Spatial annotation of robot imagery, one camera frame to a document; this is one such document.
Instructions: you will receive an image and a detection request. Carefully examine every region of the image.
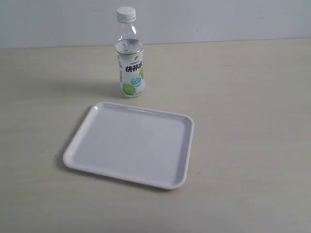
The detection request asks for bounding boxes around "clear plastic drink bottle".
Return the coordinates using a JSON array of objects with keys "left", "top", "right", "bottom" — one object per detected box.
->
[{"left": 114, "top": 21, "right": 146, "bottom": 98}]

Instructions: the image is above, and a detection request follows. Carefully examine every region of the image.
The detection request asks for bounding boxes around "white bottle cap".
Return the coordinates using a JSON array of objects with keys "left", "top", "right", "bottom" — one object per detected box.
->
[{"left": 117, "top": 6, "right": 136, "bottom": 21}]

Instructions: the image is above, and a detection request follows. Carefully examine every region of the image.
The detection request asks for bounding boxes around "white rectangular plastic tray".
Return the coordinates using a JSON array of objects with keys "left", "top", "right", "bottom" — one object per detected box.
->
[{"left": 63, "top": 102, "right": 194, "bottom": 190}]

